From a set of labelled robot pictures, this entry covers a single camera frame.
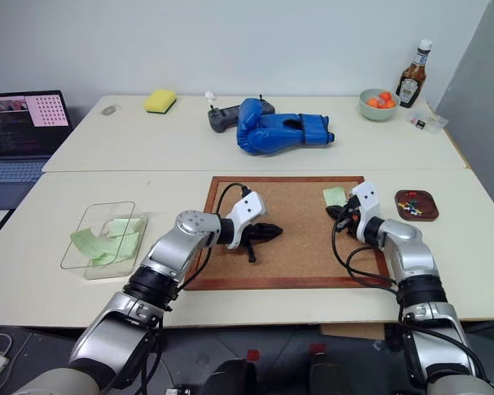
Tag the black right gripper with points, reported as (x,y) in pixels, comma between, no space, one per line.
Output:
(350,216)

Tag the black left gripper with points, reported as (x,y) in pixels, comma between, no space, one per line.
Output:
(253,235)

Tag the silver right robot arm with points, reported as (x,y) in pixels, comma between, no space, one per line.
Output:
(411,255)

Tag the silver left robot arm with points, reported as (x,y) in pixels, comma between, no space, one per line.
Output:
(177,247)

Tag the flat green sticky note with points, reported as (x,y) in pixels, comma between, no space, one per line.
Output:
(333,195)

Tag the dark wooden tray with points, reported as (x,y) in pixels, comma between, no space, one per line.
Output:
(429,205)

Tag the small crumpled green note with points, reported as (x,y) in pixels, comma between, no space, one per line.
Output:
(101,260)

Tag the large curled green note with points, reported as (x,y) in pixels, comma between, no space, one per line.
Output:
(88,243)

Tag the clear plastic box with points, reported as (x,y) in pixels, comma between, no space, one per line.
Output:
(78,255)

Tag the wood-framed cork board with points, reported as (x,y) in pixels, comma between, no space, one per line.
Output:
(296,247)

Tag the white pushpin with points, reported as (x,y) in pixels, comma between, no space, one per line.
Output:
(412,211)

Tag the blue boxing glove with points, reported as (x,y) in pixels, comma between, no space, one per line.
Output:
(250,117)
(288,133)

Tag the pale green bowl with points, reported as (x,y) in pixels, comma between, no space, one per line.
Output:
(376,114)

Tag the small orange fruit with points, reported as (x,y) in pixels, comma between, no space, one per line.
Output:
(385,97)
(372,103)
(391,103)

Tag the brown cardboard piece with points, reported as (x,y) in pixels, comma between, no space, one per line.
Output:
(352,331)

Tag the small black and white packet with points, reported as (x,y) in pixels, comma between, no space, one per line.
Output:
(420,122)

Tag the dark grey remote controller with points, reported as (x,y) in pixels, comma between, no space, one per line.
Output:
(222,117)

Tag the clear plastic bag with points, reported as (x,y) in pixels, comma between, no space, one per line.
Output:
(436,122)

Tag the dark rounded shape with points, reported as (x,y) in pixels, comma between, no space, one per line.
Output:
(329,374)
(230,376)

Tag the ketchup bottle with white cap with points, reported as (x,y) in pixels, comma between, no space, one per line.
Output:
(411,84)

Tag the small white figurine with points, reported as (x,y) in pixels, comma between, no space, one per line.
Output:
(209,97)

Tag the yellow and green sponge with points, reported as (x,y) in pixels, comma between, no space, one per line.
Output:
(159,100)

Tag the grey partition panel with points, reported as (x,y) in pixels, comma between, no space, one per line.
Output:
(481,103)

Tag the open laptop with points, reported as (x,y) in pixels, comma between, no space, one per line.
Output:
(20,123)

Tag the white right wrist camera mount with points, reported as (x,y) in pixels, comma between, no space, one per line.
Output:
(366,197)

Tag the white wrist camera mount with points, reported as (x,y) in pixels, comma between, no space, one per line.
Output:
(247,207)
(366,197)

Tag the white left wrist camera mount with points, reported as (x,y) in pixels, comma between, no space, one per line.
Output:
(247,207)

